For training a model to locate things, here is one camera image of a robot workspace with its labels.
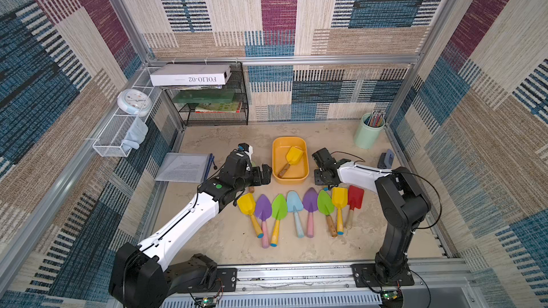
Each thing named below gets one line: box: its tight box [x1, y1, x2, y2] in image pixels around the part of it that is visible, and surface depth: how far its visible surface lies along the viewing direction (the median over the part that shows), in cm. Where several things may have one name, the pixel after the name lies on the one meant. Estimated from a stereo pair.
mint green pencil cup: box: [353, 112, 386, 150], surface depth 107 cm
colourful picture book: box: [194, 101, 243, 114], surface depth 101 cm
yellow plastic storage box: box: [271, 136, 310, 185], surface depth 106 cm
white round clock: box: [117, 88, 153, 117], surface depth 76 cm
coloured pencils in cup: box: [363, 110, 387, 128], surface depth 102 cm
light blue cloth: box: [121, 116, 149, 153], surface depth 69 cm
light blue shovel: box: [286, 190, 305, 239], surface depth 93 cm
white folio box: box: [149, 64, 232, 87], surface depth 81 cm
